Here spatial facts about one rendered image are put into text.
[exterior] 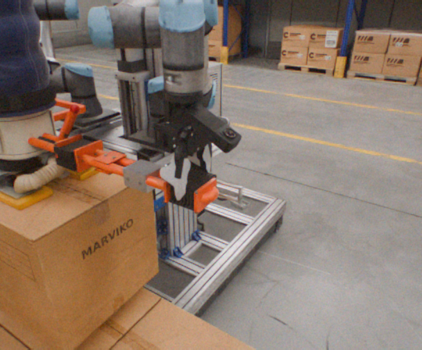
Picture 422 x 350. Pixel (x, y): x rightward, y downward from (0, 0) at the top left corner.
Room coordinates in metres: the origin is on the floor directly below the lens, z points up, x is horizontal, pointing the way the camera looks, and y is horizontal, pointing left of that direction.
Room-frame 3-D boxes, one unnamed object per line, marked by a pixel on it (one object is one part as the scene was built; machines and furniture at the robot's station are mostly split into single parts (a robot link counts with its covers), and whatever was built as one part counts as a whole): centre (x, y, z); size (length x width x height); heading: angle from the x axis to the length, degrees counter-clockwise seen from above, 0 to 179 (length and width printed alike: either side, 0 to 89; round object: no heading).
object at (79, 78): (1.69, 0.60, 1.20); 0.13 x 0.12 x 0.14; 106
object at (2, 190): (0.90, 0.60, 1.10); 0.34 x 0.10 x 0.05; 57
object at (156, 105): (1.42, 0.18, 1.20); 0.13 x 0.12 x 0.14; 90
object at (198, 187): (0.65, 0.04, 1.20); 0.08 x 0.07 x 0.05; 57
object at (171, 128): (0.67, 0.05, 1.34); 0.09 x 0.08 x 0.12; 58
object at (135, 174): (0.73, 0.15, 1.19); 0.07 x 0.07 x 0.04; 57
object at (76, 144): (0.85, 0.33, 1.20); 0.10 x 0.08 x 0.06; 147
